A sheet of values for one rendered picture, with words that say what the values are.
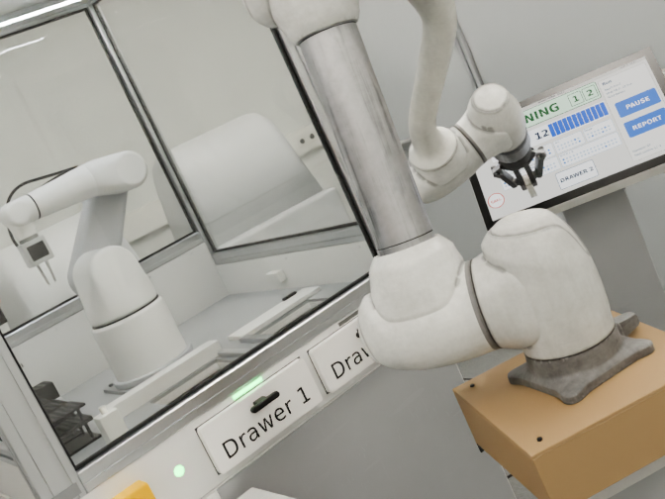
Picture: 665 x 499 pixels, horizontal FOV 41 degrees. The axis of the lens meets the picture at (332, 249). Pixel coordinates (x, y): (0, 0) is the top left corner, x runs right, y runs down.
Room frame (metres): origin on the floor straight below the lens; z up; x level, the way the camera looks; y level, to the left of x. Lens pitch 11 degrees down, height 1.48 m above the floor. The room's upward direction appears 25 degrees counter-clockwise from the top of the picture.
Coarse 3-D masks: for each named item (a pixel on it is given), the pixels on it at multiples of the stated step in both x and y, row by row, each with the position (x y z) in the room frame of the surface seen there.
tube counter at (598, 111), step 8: (600, 104) 2.13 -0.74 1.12; (576, 112) 2.15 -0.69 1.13; (584, 112) 2.14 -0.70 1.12; (592, 112) 2.13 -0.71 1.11; (600, 112) 2.12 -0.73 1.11; (608, 112) 2.11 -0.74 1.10; (560, 120) 2.15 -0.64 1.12; (568, 120) 2.14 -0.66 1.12; (576, 120) 2.13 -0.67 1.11; (584, 120) 2.12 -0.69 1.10; (592, 120) 2.11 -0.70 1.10; (544, 128) 2.16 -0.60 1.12; (552, 128) 2.15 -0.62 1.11; (560, 128) 2.14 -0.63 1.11; (568, 128) 2.13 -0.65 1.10; (576, 128) 2.12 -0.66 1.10; (536, 136) 2.16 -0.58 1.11; (544, 136) 2.15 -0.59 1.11; (552, 136) 2.14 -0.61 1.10; (536, 144) 2.15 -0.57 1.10
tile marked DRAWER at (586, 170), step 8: (592, 160) 2.06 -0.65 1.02; (568, 168) 2.08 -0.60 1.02; (576, 168) 2.07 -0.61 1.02; (584, 168) 2.06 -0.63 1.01; (592, 168) 2.05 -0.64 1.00; (560, 176) 2.08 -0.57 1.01; (568, 176) 2.07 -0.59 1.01; (576, 176) 2.06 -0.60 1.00; (584, 176) 2.05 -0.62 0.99; (592, 176) 2.04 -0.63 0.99; (560, 184) 2.07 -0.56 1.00; (568, 184) 2.06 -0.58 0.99
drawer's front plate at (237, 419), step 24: (264, 384) 1.82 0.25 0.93; (288, 384) 1.85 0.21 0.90; (312, 384) 1.88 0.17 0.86; (240, 408) 1.78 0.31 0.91; (264, 408) 1.81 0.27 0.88; (312, 408) 1.87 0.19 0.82; (216, 432) 1.74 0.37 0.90; (240, 432) 1.77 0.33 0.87; (264, 432) 1.80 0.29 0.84; (216, 456) 1.73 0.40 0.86; (240, 456) 1.76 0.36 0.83
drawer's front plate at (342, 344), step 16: (352, 320) 1.99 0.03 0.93; (336, 336) 1.94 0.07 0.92; (352, 336) 1.97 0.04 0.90; (320, 352) 1.91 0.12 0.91; (336, 352) 1.93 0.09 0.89; (352, 352) 1.95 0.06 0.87; (320, 368) 1.90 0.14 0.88; (336, 368) 1.92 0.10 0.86; (352, 368) 1.94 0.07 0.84; (336, 384) 1.91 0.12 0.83
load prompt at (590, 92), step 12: (588, 84) 2.17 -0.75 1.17; (564, 96) 2.18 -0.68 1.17; (576, 96) 2.17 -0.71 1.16; (588, 96) 2.15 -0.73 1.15; (600, 96) 2.14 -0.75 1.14; (540, 108) 2.20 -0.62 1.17; (552, 108) 2.18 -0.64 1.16; (564, 108) 2.17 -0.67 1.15; (528, 120) 2.19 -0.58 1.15; (540, 120) 2.18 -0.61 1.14
